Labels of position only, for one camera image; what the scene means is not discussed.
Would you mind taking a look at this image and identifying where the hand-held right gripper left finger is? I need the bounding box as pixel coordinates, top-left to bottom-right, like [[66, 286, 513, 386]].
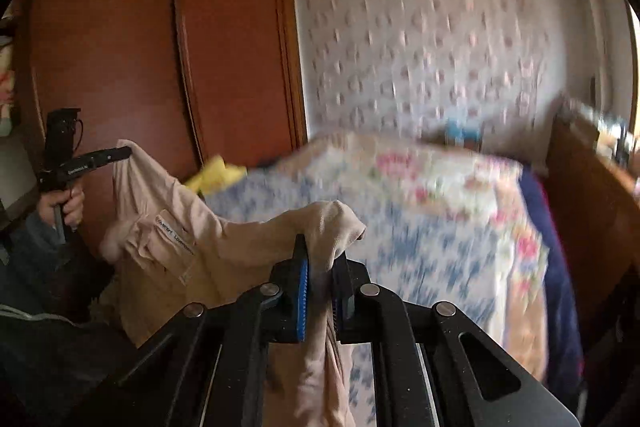
[[65, 234, 311, 427]]

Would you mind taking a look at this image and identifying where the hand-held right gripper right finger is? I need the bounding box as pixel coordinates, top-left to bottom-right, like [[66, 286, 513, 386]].
[[332, 257, 581, 427]]

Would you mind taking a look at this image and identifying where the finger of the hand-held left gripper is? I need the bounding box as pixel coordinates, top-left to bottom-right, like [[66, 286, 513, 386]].
[[90, 146, 132, 168]]

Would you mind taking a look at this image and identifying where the beige printed t-shirt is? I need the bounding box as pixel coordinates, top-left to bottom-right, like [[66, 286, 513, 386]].
[[99, 139, 367, 427]]

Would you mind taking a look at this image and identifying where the person's left forearm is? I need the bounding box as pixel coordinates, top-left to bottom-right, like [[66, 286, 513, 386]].
[[0, 207, 76, 275]]

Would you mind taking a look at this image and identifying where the person's left hand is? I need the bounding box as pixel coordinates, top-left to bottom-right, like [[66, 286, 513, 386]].
[[37, 186, 85, 228]]

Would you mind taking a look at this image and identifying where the wooden wardrobe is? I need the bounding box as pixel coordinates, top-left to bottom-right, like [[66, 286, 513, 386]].
[[12, 0, 308, 258]]

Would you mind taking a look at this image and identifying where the yellow plush toy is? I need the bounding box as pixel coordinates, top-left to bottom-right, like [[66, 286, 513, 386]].
[[185, 155, 247, 192]]

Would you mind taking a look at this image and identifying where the blue box at bedhead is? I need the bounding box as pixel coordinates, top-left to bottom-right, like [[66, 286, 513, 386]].
[[445, 119, 483, 152]]

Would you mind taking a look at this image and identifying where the person's dark clothing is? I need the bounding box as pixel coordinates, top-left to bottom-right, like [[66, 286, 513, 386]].
[[0, 257, 166, 427]]

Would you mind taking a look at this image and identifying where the navy blue blanket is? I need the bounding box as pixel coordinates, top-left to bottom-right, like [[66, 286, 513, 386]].
[[520, 169, 586, 408]]

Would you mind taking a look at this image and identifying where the wooden side cabinet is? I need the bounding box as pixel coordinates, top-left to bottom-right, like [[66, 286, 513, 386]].
[[545, 107, 640, 348]]

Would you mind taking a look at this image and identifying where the circle patterned curtain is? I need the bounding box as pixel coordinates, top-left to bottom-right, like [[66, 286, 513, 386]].
[[295, 0, 571, 152]]

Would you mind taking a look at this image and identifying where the white window drape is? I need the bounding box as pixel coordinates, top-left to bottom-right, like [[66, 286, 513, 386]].
[[565, 0, 626, 108]]

